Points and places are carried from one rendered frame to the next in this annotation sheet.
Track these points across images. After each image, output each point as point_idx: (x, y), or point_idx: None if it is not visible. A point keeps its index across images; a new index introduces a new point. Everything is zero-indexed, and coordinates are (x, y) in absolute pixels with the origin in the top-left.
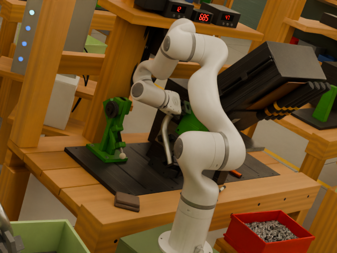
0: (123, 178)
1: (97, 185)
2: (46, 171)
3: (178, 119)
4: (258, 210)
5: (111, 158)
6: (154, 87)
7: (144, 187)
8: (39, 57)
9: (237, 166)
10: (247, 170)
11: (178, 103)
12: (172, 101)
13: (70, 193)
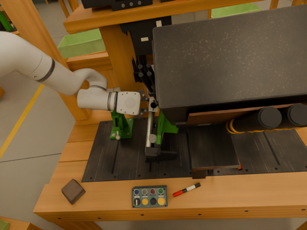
0: (106, 159)
1: (85, 161)
2: (67, 144)
3: None
4: (249, 214)
5: (115, 136)
6: (91, 95)
7: (112, 172)
8: None
9: None
10: (264, 159)
11: (135, 104)
12: (124, 104)
13: (58, 168)
